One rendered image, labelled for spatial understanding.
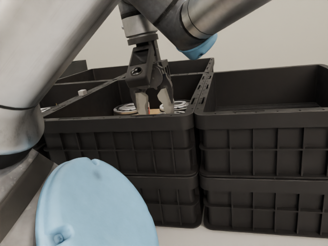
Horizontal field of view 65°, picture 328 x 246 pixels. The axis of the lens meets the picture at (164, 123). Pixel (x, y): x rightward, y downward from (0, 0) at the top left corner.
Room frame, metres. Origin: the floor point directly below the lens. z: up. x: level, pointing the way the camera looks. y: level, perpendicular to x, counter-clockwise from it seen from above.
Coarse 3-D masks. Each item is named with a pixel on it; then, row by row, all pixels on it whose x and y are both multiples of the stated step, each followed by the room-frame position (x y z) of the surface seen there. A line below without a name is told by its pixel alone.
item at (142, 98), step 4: (140, 92) 0.60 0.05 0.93; (144, 92) 0.62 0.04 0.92; (136, 96) 0.60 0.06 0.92; (140, 96) 0.60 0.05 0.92; (144, 96) 0.59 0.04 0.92; (136, 100) 0.60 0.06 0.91; (140, 100) 0.60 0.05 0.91; (144, 100) 0.59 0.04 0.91; (140, 104) 0.60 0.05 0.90; (144, 104) 0.59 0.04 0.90; (140, 108) 0.60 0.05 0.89; (144, 108) 0.59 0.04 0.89; (140, 112) 0.60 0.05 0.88; (144, 112) 0.59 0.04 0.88
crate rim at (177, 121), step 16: (192, 96) 0.49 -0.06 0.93; (48, 112) 0.50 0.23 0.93; (192, 112) 0.38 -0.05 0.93; (48, 128) 0.44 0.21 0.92; (64, 128) 0.43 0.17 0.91; (80, 128) 0.42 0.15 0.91; (96, 128) 0.41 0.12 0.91; (112, 128) 0.41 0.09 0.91; (128, 128) 0.40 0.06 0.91; (144, 128) 0.39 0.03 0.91; (160, 128) 0.38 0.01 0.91; (176, 128) 0.38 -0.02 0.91
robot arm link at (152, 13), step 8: (128, 0) 0.51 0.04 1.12; (136, 0) 0.50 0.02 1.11; (144, 0) 0.49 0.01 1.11; (152, 0) 0.49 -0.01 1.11; (160, 0) 0.49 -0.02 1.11; (168, 0) 0.49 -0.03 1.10; (136, 8) 0.52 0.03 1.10; (144, 8) 0.50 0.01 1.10; (152, 8) 0.49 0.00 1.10; (160, 8) 0.49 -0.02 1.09; (144, 16) 0.52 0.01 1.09; (152, 16) 0.50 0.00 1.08
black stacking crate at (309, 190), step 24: (216, 192) 0.37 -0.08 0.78; (240, 192) 0.36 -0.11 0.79; (264, 192) 0.34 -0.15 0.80; (288, 192) 0.33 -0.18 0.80; (312, 192) 0.32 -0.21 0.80; (216, 216) 0.37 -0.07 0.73; (240, 216) 0.36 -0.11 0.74; (264, 216) 0.35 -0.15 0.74; (288, 216) 0.34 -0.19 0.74; (312, 216) 0.33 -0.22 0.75
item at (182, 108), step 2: (176, 100) 0.74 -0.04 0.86; (178, 100) 0.73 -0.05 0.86; (180, 100) 0.73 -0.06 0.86; (182, 100) 0.73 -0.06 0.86; (184, 100) 0.73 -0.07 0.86; (186, 100) 0.72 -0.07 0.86; (188, 100) 0.72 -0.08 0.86; (186, 102) 0.70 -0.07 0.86; (188, 102) 0.69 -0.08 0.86; (162, 104) 0.71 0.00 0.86; (186, 104) 0.68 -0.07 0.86; (160, 106) 0.69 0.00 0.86; (162, 106) 0.69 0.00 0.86; (180, 106) 0.66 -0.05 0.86; (182, 106) 0.66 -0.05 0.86; (184, 106) 0.66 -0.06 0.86; (186, 106) 0.66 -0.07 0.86; (160, 108) 0.68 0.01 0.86; (162, 108) 0.67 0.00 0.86; (174, 108) 0.66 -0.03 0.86; (176, 108) 0.65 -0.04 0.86; (178, 108) 0.66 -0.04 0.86; (180, 108) 0.65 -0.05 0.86; (182, 108) 0.64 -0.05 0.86; (184, 108) 0.64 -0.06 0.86; (162, 110) 0.67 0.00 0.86; (174, 110) 0.64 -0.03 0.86; (176, 110) 0.64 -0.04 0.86; (178, 110) 0.64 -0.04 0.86; (180, 110) 0.64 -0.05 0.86; (182, 110) 0.64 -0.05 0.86; (184, 110) 0.64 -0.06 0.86
